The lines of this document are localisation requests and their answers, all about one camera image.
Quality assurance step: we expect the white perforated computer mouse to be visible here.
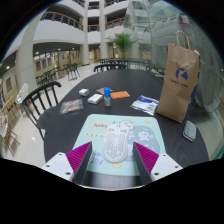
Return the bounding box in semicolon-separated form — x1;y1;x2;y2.
101;128;130;164

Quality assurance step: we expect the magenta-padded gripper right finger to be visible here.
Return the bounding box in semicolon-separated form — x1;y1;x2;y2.
132;141;185;186

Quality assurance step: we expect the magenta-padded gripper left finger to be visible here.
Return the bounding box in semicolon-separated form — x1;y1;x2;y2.
40;141;93;185

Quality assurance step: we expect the white and blue plastic packet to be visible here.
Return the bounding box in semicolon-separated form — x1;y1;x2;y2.
129;95;160;117

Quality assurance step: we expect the small white square box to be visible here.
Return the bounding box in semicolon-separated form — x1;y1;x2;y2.
78;88;91;98

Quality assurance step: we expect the orange flat card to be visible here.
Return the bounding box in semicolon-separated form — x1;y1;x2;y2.
109;90;131;100

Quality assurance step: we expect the green potted plant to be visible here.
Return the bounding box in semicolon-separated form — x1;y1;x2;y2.
108;32;136;60

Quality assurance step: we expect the grey smartphone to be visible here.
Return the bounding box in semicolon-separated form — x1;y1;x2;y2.
182;119;198;143

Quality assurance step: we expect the black slatted chair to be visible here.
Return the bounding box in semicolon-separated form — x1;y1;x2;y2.
93;63;129;74
21;80;63;141

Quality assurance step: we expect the white mesh chair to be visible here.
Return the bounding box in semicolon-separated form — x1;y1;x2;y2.
14;82;30;104
0;96;21;158

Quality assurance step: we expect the light green printed mouse pad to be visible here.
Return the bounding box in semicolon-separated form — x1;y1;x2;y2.
72;113;167;177

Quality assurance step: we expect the group of dark chairs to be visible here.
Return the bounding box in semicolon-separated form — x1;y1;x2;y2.
34;62;81;86

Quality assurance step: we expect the small blue-capped bottle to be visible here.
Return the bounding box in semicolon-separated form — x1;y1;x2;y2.
103;87;112;108

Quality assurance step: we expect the white rectangular box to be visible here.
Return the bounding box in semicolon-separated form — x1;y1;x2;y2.
86;93;104;105

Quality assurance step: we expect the clear plastic snack bag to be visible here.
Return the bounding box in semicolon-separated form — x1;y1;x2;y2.
59;98;84;115

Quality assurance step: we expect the brown paper bag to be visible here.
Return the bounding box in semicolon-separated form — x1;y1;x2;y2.
155;30;202;124

